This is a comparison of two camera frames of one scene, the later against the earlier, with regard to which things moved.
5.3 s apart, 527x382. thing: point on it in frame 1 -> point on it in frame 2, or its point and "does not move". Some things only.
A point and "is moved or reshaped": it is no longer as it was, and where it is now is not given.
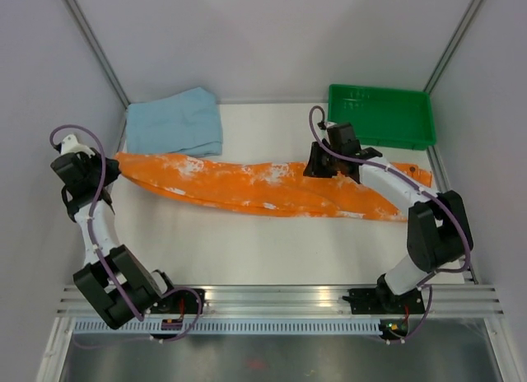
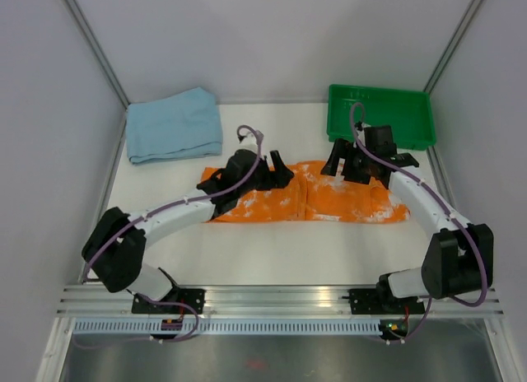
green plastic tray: x=396 y=118 does not move
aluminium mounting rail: x=308 y=300 does not move
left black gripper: x=112 y=173 -> x=276 y=179
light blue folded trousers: x=186 y=123 does not move
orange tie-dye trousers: x=265 y=187 is moved or reshaped
